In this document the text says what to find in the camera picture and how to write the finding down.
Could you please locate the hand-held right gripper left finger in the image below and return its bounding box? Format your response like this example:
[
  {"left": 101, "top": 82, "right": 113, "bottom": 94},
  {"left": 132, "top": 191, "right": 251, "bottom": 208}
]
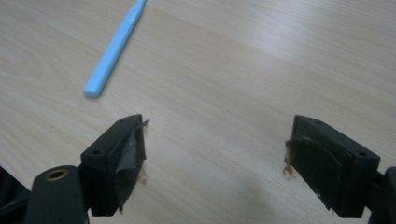
[{"left": 79, "top": 114, "right": 150, "bottom": 217}]

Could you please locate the light blue toothbrush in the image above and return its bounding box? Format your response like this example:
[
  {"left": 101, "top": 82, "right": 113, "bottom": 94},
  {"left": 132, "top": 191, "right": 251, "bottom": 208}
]
[{"left": 82, "top": 0, "right": 148, "bottom": 99}]

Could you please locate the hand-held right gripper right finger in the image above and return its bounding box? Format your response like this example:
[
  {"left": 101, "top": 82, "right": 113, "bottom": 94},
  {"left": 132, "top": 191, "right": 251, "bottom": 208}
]
[{"left": 284, "top": 114, "right": 381, "bottom": 219}]

